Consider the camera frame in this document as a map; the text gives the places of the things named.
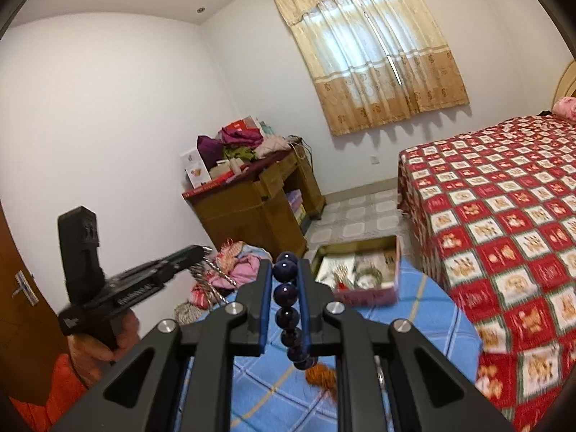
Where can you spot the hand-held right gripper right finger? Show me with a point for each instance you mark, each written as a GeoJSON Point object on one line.
{"type": "Point", "coordinates": [305, 306]}

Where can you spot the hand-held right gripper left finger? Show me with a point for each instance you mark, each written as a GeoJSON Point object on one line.
{"type": "Point", "coordinates": [265, 306]}

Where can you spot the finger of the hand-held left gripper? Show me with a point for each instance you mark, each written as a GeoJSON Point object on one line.
{"type": "Point", "coordinates": [189, 256]}

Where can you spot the silver bangle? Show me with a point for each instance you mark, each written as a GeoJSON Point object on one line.
{"type": "Point", "coordinates": [222, 281]}

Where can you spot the pink tin box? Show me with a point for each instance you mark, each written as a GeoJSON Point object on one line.
{"type": "Point", "coordinates": [373, 297]}

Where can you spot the person's left forearm red sleeve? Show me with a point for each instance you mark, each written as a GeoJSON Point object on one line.
{"type": "Point", "coordinates": [49, 396]}

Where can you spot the person's left hand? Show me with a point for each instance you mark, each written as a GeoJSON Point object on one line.
{"type": "Point", "coordinates": [103, 346]}

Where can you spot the clothes pile on floor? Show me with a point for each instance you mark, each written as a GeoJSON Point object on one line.
{"type": "Point", "coordinates": [238, 270]}

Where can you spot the brown wooden door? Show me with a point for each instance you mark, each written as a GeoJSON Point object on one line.
{"type": "Point", "coordinates": [22, 243]}

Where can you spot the flat red box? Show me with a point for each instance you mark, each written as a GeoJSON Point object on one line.
{"type": "Point", "coordinates": [207, 186]}

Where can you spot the brown wooden desk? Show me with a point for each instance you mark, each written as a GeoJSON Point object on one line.
{"type": "Point", "coordinates": [252, 207]}

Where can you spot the white printed box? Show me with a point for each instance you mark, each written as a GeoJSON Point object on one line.
{"type": "Point", "coordinates": [195, 168]}

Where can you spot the blue plaid tablecloth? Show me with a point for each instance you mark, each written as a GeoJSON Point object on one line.
{"type": "Point", "coordinates": [427, 324]}

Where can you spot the clothes pile on desk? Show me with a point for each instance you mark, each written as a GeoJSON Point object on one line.
{"type": "Point", "coordinates": [243, 141]}

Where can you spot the red patterned bed blanket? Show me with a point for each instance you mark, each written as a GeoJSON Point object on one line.
{"type": "Point", "coordinates": [495, 216]}

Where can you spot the beige patterned curtain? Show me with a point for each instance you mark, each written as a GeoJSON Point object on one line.
{"type": "Point", "coordinates": [369, 54]}

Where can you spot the pink pillow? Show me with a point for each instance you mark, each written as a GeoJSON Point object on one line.
{"type": "Point", "coordinates": [566, 108]}

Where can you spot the cream bed headboard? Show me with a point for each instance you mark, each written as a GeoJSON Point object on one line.
{"type": "Point", "coordinates": [568, 76]}

